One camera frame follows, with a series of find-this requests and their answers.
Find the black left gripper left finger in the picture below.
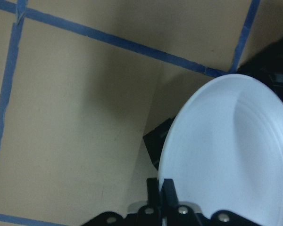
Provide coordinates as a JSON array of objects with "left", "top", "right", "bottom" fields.
[{"left": 146, "top": 178, "right": 162, "bottom": 212}]

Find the black dish rack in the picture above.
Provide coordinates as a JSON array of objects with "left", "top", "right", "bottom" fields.
[{"left": 143, "top": 37, "right": 283, "bottom": 170}]

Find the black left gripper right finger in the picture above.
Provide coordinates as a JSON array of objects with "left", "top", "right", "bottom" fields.
[{"left": 163, "top": 179, "right": 179, "bottom": 212}]

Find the light blue plate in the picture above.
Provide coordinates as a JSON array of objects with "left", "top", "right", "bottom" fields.
[{"left": 158, "top": 74, "right": 283, "bottom": 226}]

